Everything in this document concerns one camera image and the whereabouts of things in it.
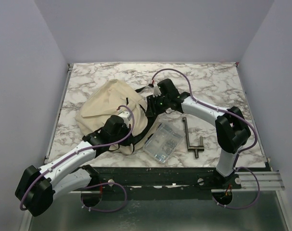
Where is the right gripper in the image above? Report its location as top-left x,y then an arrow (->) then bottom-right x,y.
145,93 -> 170,117

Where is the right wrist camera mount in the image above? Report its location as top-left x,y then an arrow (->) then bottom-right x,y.
148,83 -> 162,97

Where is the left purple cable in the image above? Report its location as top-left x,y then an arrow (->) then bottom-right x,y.
19,104 -> 136,213

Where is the cream canvas backpack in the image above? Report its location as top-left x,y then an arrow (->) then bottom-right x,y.
75,79 -> 159,155

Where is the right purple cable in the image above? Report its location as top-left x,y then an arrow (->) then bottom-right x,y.
150,68 -> 261,210

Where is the purple cable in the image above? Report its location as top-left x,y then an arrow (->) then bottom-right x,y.
150,68 -> 261,210
19,104 -> 136,213

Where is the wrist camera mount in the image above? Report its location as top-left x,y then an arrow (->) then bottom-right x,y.
148,83 -> 162,97
117,109 -> 132,123

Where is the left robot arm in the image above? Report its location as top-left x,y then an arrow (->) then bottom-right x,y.
15,112 -> 135,217

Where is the dark metal T-handle tool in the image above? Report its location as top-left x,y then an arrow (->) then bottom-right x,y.
182,117 -> 205,159

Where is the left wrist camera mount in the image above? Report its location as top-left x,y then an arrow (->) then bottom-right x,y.
117,109 -> 132,123

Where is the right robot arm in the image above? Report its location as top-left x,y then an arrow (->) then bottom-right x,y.
146,79 -> 251,189

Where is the clear plastic parts box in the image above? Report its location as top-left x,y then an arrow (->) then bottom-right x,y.
142,122 -> 185,164

